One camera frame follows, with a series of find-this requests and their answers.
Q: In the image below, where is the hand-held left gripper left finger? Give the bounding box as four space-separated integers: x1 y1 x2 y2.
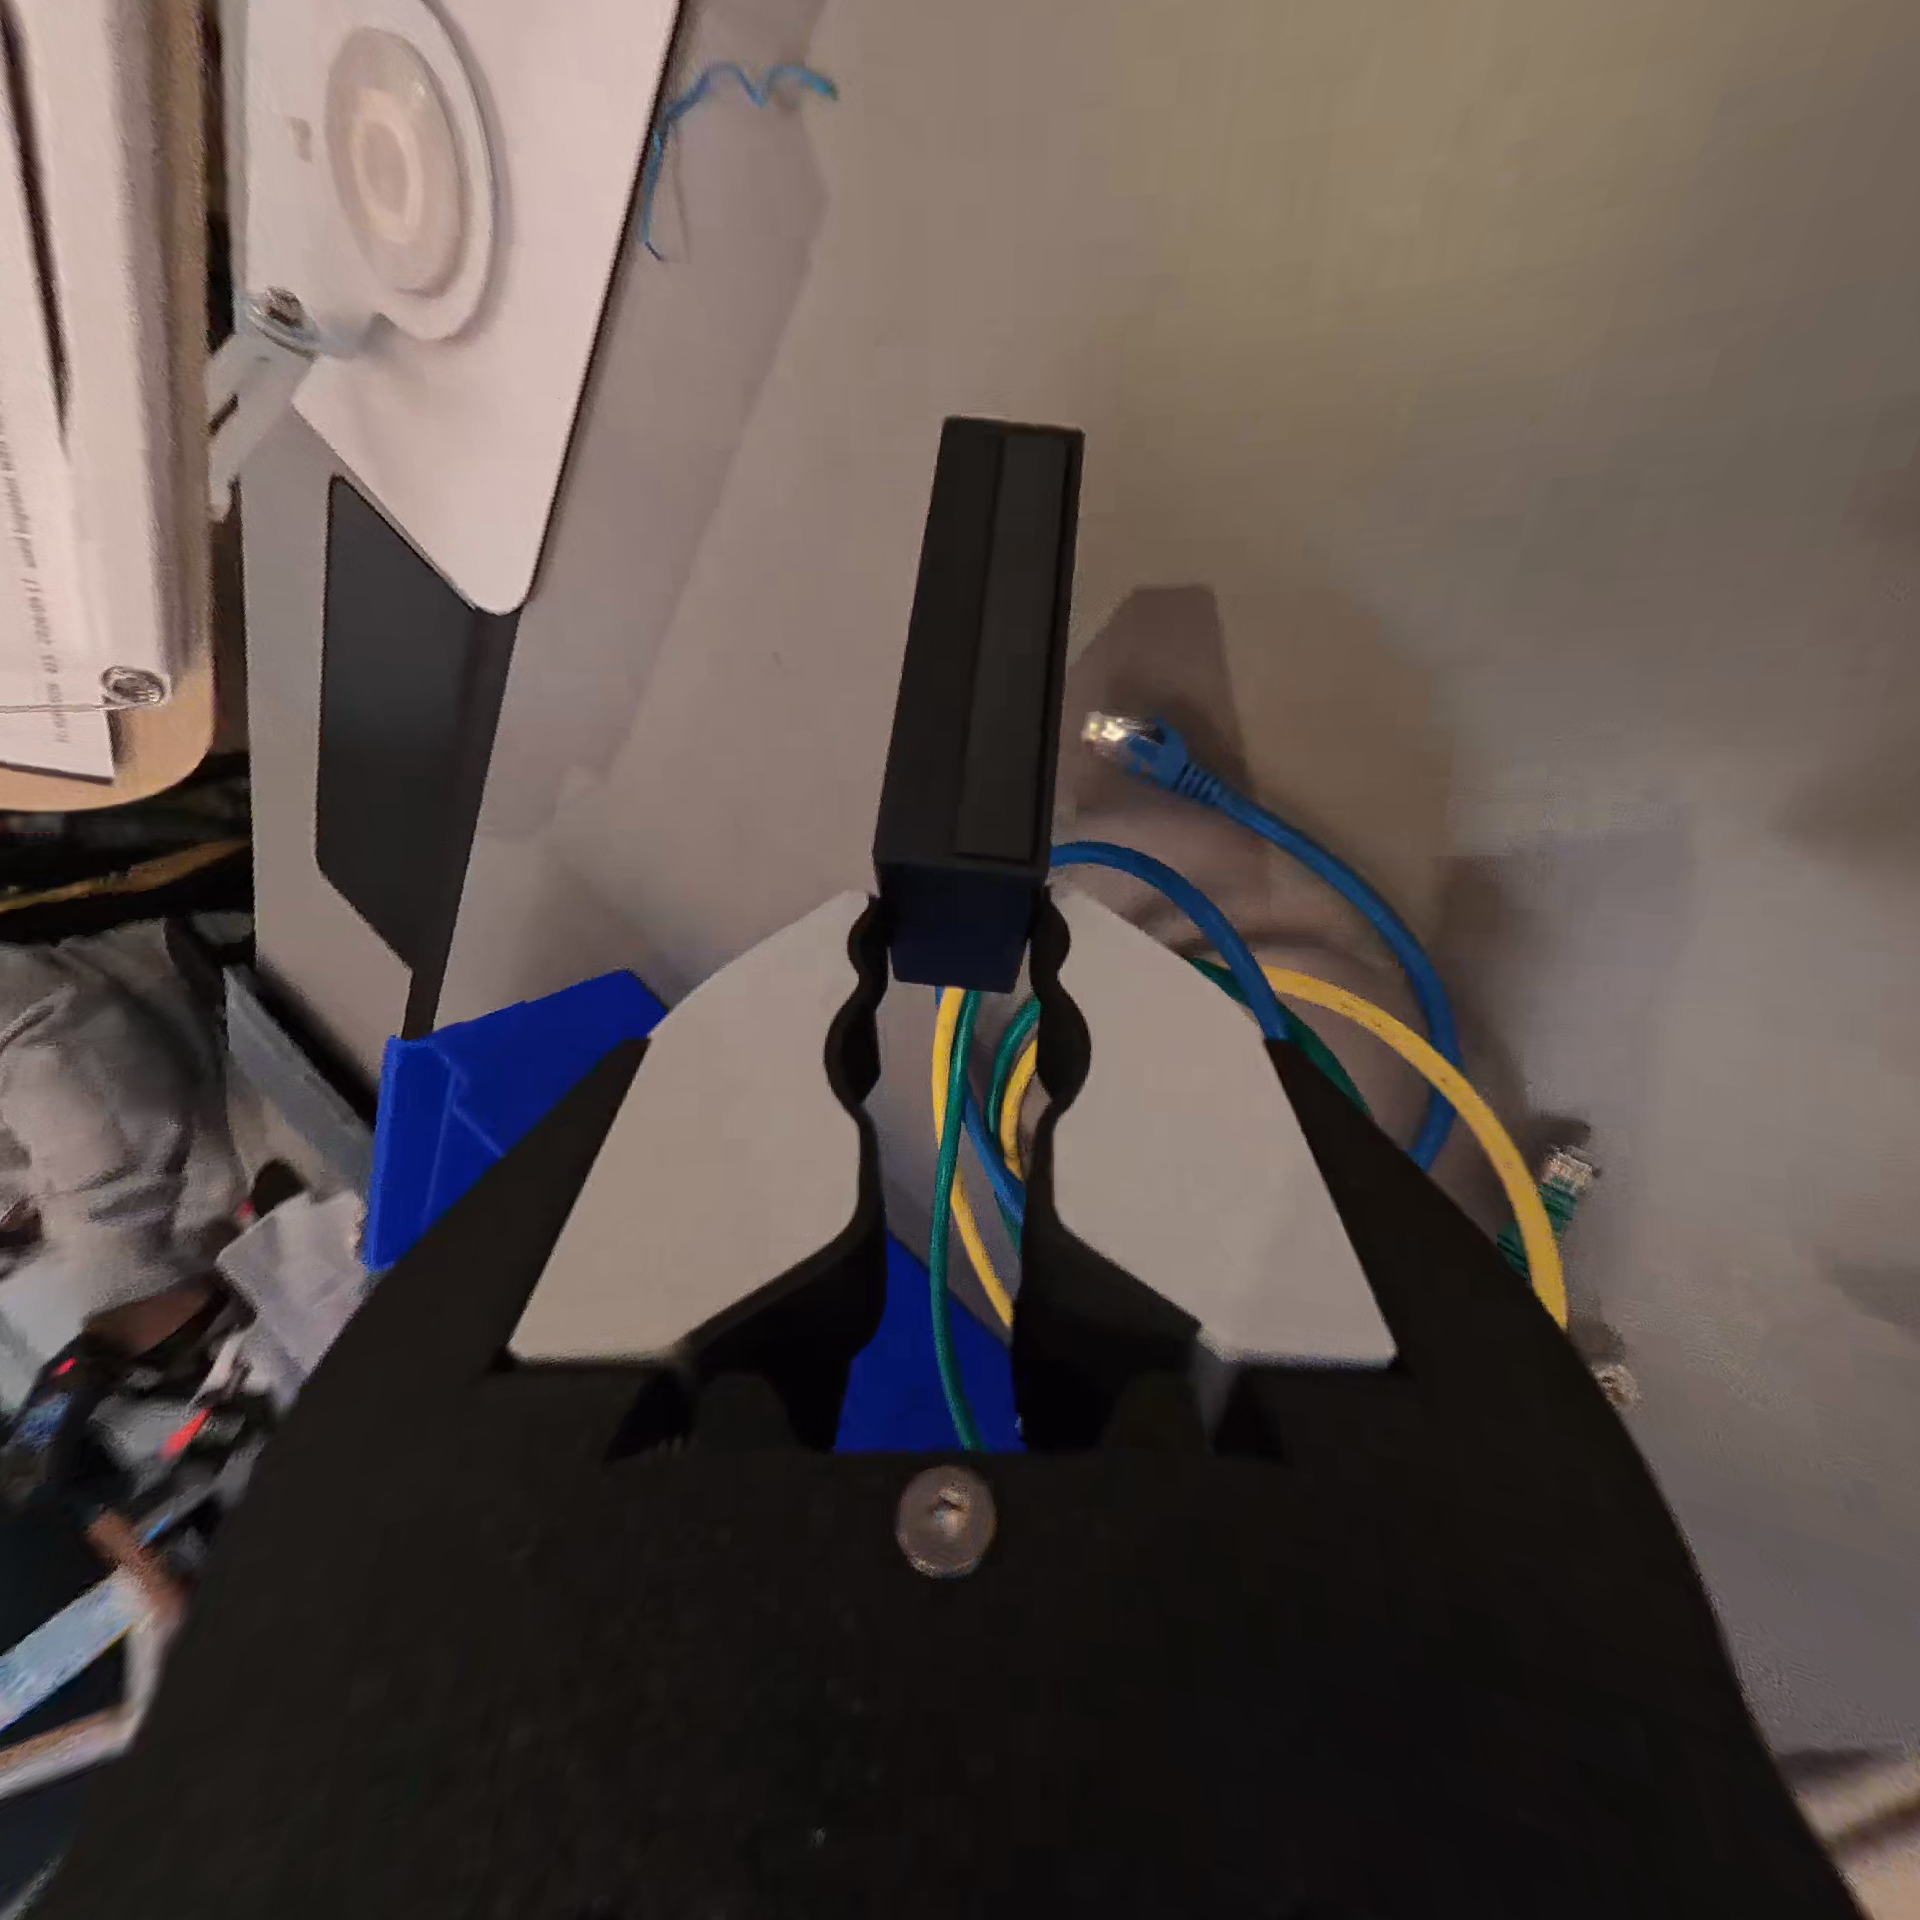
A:
506 894 888 1454

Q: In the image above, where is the printed instruction sheet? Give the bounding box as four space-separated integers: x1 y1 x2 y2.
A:
0 0 168 784

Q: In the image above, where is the blue ethernet cable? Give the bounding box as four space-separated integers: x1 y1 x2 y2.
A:
960 708 1464 1248

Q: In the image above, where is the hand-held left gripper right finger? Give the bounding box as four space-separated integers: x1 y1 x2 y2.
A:
1012 886 1401 1454

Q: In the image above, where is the green ethernet cable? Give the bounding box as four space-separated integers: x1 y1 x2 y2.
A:
929 960 1599 1454

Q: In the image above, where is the black network switch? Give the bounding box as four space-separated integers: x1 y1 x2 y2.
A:
872 416 1086 989

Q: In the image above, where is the yellow ethernet cable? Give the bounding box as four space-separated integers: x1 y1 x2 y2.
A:
933 967 1569 1336

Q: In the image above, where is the blue thread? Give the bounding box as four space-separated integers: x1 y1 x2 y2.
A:
642 60 838 260

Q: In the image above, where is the blue plastic bin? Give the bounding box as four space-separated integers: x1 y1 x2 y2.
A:
364 967 1024 1454

